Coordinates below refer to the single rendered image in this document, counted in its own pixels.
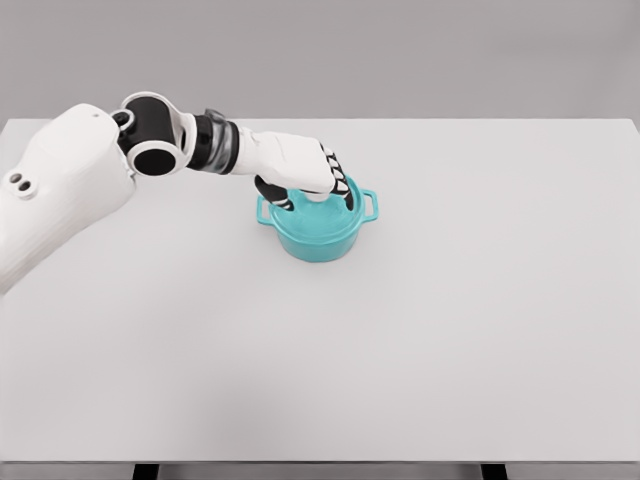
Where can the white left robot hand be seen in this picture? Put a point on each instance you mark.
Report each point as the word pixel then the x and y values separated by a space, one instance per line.
pixel 295 160

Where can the teal pot lid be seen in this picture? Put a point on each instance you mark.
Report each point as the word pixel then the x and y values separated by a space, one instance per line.
pixel 320 217

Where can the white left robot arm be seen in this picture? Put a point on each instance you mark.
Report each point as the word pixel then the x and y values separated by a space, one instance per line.
pixel 70 165

